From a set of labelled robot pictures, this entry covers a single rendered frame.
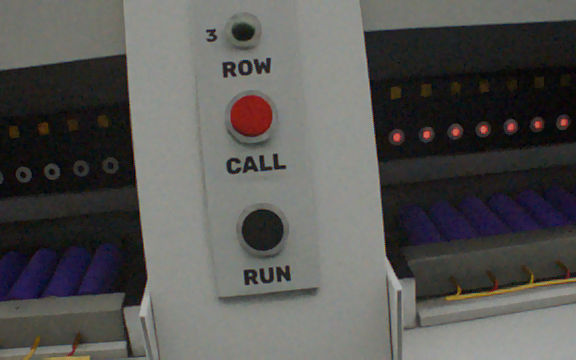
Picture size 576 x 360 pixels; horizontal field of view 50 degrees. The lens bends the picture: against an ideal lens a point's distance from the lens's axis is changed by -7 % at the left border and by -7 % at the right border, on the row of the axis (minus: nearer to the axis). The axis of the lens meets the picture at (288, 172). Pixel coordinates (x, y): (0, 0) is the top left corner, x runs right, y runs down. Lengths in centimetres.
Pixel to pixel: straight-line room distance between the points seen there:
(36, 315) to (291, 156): 15
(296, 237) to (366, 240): 3
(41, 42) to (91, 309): 13
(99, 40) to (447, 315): 20
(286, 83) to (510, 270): 17
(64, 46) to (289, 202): 11
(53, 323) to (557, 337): 24
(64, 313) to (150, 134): 11
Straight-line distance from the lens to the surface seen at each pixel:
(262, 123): 25
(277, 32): 26
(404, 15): 28
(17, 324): 33
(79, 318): 32
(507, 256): 35
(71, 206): 45
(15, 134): 45
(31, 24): 29
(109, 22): 28
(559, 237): 37
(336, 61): 26
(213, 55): 26
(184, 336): 27
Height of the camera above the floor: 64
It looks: 1 degrees down
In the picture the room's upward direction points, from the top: 6 degrees counter-clockwise
